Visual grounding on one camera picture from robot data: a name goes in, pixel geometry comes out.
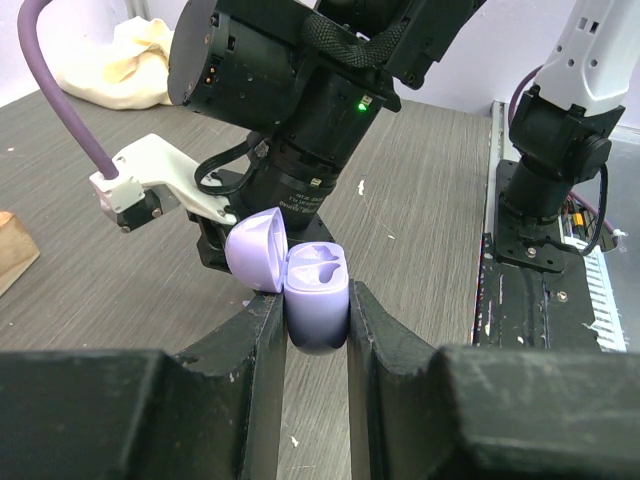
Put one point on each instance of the purple charging case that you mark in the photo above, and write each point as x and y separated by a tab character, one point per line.
315	283

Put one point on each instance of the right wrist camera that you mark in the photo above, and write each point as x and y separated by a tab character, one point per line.
154	178

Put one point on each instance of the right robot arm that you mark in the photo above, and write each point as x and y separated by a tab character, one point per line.
307	83

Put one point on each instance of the cream crumpled cloth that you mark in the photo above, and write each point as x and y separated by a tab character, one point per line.
128	73

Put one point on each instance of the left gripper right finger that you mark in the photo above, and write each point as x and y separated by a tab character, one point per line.
463	412

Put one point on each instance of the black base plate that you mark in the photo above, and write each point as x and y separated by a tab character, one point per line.
530	296

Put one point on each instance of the slotted cable duct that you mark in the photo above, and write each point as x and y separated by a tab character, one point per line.
607	275

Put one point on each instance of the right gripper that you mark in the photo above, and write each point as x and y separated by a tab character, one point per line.
263	233

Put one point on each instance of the wooden clothes rack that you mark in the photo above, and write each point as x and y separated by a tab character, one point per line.
18	250

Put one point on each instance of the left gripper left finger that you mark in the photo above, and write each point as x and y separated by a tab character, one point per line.
212	411

